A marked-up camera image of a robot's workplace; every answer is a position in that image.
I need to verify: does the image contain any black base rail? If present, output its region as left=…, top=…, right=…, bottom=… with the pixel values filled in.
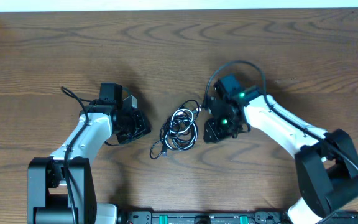
left=94, top=203, right=358, bottom=224

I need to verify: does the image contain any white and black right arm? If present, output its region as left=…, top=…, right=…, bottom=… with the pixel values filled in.
left=203, top=86, right=358, bottom=223

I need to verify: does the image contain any black right camera cable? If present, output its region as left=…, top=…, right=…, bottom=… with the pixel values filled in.
left=201, top=60, right=358, bottom=216

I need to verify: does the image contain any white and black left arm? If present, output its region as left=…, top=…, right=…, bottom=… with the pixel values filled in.
left=27, top=106, right=150, bottom=223

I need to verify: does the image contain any black USB cable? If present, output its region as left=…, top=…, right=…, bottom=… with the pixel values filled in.
left=149, top=99, right=202, bottom=161

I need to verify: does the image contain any white USB cable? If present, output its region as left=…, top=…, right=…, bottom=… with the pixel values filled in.
left=163, top=107, right=198, bottom=149

